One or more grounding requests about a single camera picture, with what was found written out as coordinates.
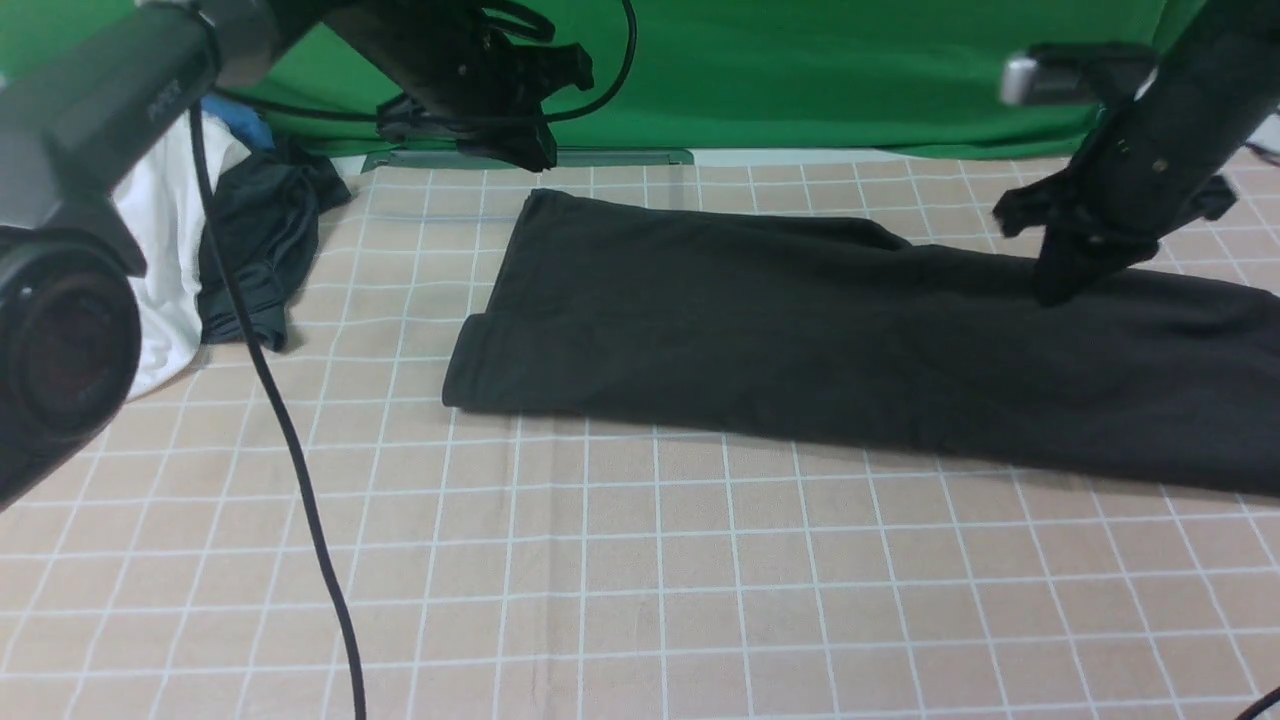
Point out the white crumpled shirt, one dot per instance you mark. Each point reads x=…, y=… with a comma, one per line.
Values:
x=160, y=204

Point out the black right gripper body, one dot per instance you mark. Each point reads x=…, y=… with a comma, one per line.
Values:
x=1118, y=194

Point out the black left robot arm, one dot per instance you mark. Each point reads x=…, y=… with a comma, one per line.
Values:
x=70, y=133

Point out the blue crumpled garment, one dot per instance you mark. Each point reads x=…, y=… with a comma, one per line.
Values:
x=244, y=123

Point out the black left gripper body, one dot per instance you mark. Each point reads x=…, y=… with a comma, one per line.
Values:
x=461, y=78

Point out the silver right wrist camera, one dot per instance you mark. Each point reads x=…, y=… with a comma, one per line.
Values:
x=1077, y=74

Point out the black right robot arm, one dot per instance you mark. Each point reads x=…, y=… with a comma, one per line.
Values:
x=1168, y=124

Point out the dark teal crumpled garment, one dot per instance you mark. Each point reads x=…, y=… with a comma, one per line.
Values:
x=265, y=222

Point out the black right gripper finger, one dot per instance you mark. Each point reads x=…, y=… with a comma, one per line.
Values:
x=1063, y=269

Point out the beige checkered tablecloth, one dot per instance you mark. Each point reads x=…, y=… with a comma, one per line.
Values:
x=546, y=568

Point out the green backdrop cloth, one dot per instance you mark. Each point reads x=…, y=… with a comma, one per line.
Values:
x=919, y=77

